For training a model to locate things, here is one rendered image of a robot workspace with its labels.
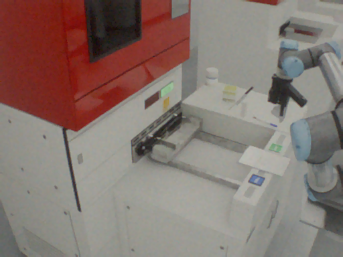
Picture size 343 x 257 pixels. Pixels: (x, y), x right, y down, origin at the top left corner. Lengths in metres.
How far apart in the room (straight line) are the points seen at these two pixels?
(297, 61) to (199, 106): 0.77
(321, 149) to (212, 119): 0.98
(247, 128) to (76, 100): 0.95
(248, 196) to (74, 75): 0.76
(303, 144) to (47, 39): 0.83
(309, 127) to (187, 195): 0.73
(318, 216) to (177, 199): 0.61
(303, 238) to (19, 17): 2.20
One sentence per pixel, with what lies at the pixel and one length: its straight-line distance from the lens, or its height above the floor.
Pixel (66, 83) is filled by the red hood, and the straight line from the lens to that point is 1.19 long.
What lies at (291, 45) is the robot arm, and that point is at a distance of 1.44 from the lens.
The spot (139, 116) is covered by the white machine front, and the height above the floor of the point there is 1.07.
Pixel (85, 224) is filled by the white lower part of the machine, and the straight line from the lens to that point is 1.59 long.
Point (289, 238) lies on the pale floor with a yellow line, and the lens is 2.61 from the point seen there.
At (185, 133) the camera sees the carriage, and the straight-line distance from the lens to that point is 1.87.
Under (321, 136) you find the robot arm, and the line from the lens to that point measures 1.04.
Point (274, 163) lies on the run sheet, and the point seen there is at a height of 0.96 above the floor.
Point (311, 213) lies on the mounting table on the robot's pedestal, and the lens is 1.61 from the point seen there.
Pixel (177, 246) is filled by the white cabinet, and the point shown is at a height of 0.62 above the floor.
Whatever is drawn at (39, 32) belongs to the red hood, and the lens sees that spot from 1.21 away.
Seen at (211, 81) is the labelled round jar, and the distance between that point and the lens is 2.15.
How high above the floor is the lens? 1.88
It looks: 32 degrees down
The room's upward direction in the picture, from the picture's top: straight up
